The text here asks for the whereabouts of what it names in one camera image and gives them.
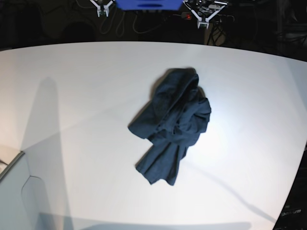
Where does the black power strip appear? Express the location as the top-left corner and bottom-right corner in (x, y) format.
(171, 12), (236, 22)

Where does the blue plastic bin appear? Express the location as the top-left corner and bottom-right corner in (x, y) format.
(116, 0), (183, 11)

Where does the dark navy t-shirt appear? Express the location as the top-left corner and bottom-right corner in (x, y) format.
(128, 68), (211, 185)

